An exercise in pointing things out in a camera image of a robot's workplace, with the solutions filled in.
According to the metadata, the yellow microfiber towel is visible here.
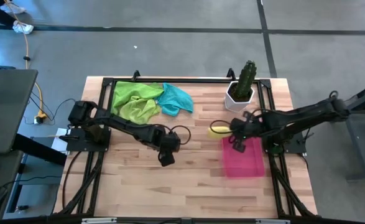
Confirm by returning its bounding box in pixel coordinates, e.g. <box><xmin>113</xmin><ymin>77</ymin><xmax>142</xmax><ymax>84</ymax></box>
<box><xmin>207</xmin><ymin>126</ymin><xmax>233</xmax><ymax>140</ymax></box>

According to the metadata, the teal microfiber towel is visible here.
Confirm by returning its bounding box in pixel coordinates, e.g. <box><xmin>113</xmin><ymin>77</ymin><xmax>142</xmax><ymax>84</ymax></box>
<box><xmin>155</xmin><ymin>82</ymin><xmax>195</xmax><ymax>118</ymax></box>

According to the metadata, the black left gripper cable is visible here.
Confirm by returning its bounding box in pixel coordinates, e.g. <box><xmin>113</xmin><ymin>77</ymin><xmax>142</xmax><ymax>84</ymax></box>
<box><xmin>152</xmin><ymin>123</ymin><xmax>192</xmax><ymax>146</ymax></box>

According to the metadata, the grey desk top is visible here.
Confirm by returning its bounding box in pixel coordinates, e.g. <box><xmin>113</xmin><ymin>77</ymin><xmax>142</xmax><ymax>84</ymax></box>
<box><xmin>0</xmin><ymin>68</ymin><xmax>39</xmax><ymax>155</ymax></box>

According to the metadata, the pink translucent plastic basket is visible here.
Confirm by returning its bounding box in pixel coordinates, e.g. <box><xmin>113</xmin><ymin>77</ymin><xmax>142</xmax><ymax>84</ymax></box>
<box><xmin>221</xmin><ymin>136</ymin><xmax>266</xmax><ymax>179</ymax></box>

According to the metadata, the silver table bracket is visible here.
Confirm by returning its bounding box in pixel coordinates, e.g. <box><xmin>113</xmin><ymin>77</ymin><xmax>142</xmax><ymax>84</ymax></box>
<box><xmin>256</xmin><ymin>218</ymin><xmax>291</xmax><ymax>224</ymax></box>
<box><xmin>81</xmin><ymin>217</ymin><xmax>118</xmax><ymax>224</ymax></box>

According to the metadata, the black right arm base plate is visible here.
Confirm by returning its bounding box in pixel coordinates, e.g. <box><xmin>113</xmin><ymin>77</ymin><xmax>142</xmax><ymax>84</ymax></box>
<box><xmin>261</xmin><ymin>129</ymin><xmax>307</xmax><ymax>154</ymax></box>

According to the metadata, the large white paper sheet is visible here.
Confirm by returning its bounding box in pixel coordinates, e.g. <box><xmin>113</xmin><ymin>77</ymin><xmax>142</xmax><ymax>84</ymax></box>
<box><xmin>50</xmin><ymin>136</ymin><xmax>68</xmax><ymax>154</ymax></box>

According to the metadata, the green microfiber towel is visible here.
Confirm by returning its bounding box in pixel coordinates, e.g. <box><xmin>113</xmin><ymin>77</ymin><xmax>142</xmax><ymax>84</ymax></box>
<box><xmin>111</xmin><ymin>81</ymin><xmax>165</xmax><ymax>125</ymax></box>

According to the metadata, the black desk crossbar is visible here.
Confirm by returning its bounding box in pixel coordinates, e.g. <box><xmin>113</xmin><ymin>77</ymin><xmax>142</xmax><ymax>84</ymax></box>
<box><xmin>12</xmin><ymin>133</ymin><xmax>68</xmax><ymax>166</ymax></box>

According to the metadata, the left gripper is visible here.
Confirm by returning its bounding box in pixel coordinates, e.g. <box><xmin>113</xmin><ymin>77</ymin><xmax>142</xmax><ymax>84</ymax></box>
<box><xmin>157</xmin><ymin>132</ymin><xmax>182</xmax><ymax>167</ymax></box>

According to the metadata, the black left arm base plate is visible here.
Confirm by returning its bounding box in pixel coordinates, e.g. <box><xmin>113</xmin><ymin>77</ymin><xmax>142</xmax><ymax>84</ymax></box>
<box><xmin>66</xmin><ymin>127</ymin><xmax>112</xmax><ymax>152</ymax></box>

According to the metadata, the white hexagonal plant pot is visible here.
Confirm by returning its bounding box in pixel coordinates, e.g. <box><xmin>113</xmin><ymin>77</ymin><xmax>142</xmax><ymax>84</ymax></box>
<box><xmin>224</xmin><ymin>80</ymin><xmax>255</xmax><ymax>112</ymax></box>

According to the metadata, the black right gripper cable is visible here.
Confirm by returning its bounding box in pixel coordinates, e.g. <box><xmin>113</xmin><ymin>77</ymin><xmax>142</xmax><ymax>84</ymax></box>
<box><xmin>209</xmin><ymin>119</ymin><xmax>233</xmax><ymax>135</ymax></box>

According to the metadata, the person's white shoe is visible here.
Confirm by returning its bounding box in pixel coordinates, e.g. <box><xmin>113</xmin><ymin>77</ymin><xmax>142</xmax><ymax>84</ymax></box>
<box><xmin>12</xmin><ymin>21</ymin><xmax>35</xmax><ymax>34</ymax></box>
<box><xmin>0</xmin><ymin>2</ymin><xmax>25</xmax><ymax>13</ymax></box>

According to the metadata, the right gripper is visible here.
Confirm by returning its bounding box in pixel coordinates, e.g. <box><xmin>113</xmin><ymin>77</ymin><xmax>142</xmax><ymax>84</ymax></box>
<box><xmin>231</xmin><ymin>118</ymin><xmax>259</xmax><ymax>154</ymax></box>

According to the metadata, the orange extension cable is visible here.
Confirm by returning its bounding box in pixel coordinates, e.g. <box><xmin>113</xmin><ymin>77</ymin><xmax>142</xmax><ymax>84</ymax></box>
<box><xmin>4</xmin><ymin>0</ymin><xmax>46</xmax><ymax>121</ymax></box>

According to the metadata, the black metal table frame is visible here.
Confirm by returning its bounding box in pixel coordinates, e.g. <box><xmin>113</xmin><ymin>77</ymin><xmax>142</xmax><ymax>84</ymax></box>
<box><xmin>53</xmin><ymin>70</ymin><xmax>318</xmax><ymax>218</ymax></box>

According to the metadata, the green cactus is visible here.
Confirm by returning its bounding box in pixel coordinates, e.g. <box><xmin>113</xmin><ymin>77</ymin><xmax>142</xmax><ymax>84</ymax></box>
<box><xmin>234</xmin><ymin>60</ymin><xmax>257</xmax><ymax>100</ymax></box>

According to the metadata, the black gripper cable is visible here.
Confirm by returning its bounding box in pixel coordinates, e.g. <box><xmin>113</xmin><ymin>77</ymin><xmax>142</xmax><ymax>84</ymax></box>
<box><xmin>152</xmin><ymin>123</ymin><xmax>192</xmax><ymax>146</ymax></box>
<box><xmin>209</xmin><ymin>119</ymin><xmax>233</xmax><ymax>135</ymax></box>

